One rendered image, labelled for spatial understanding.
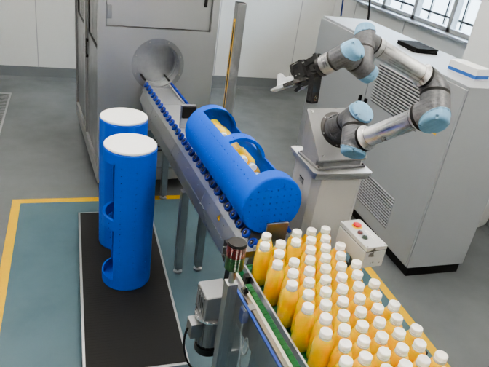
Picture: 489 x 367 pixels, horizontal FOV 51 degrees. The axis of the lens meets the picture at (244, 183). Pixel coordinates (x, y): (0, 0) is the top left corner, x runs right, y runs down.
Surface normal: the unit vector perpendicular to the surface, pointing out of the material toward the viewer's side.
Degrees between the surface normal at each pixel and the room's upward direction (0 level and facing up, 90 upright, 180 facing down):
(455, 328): 0
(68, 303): 0
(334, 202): 90
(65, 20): 90
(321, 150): 45
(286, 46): 90
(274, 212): 90
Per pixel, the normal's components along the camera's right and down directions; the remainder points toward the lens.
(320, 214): 0.29, 0.48
